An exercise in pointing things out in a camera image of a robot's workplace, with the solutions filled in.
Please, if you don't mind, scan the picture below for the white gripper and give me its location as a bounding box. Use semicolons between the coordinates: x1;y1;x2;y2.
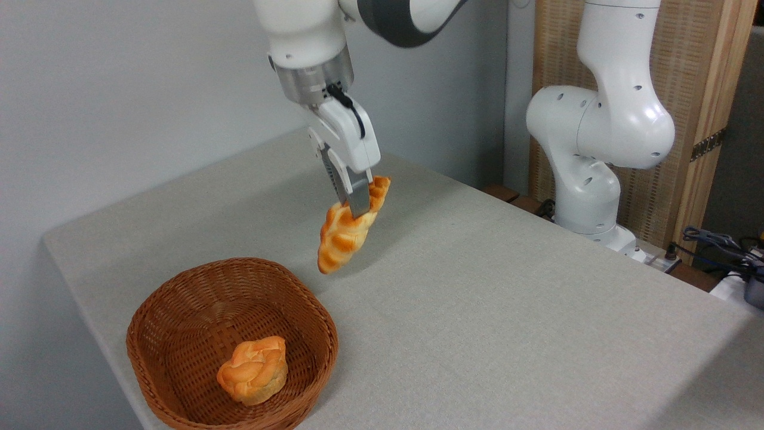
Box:
307;96;381;219

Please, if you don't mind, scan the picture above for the long braided bread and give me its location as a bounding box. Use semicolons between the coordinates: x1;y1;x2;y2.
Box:
317;176;392;275

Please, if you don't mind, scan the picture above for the round knotted bread roll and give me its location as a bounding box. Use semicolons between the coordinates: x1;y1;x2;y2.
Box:
216;336;289;407

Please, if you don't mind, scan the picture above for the brown wicker basket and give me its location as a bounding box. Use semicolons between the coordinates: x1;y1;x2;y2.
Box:
126;257;339;430

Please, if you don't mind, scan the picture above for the wooden framed woven screen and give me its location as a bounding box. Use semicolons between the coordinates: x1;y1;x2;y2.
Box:
528;0;759;264

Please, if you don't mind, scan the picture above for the dark metal hinge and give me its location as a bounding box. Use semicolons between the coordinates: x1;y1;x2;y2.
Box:
691;128;727;162

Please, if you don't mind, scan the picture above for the grey box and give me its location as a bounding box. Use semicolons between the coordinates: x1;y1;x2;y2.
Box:
743;275;764;311

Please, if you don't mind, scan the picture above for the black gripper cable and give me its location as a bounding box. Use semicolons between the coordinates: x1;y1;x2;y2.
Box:
326;84;366;139

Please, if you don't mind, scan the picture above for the bundle of dark cables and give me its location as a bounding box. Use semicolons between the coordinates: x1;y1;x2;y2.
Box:
682;226;764;277

